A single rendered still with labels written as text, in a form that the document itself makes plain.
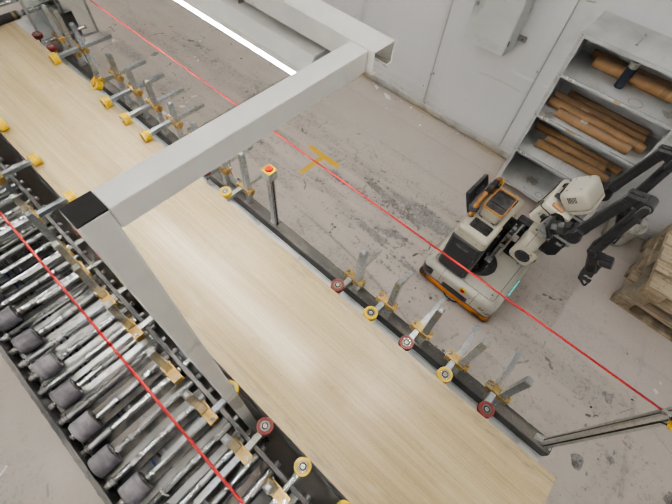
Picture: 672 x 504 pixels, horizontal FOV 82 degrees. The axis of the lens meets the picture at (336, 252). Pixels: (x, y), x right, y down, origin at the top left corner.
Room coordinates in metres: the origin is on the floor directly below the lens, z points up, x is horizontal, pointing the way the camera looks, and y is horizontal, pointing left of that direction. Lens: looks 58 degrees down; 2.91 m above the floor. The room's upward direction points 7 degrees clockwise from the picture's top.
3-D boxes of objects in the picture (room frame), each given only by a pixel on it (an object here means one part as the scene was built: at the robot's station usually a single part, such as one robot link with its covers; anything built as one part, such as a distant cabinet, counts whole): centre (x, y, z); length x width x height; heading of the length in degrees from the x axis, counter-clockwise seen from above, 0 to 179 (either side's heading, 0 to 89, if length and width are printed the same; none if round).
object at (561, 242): (1.55, -1.40, 0.99); 0.28 x 0.16 x 0.22; 143
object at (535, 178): (2.77, -1.99, 0.78); 0.90 x 0.45 x 1.55; 54
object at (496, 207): (1.80, -1.07, 0.87); 0.23 x 0.15 x 0.11; 143
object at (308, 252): (1.84, 0.81, 0.67); 5.11 x 0.08 x 0.10; 54
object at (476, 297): (1.73, -1.16, 0.16); 0.67 x 0.64 x 0.25; 53
